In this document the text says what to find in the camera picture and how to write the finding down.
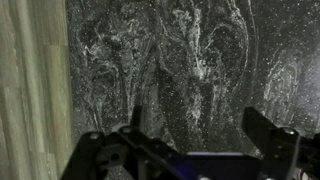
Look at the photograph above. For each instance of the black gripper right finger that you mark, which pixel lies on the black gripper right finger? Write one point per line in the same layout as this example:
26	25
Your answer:
284	150

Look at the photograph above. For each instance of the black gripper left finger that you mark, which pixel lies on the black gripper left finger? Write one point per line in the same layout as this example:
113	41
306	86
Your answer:
142	157

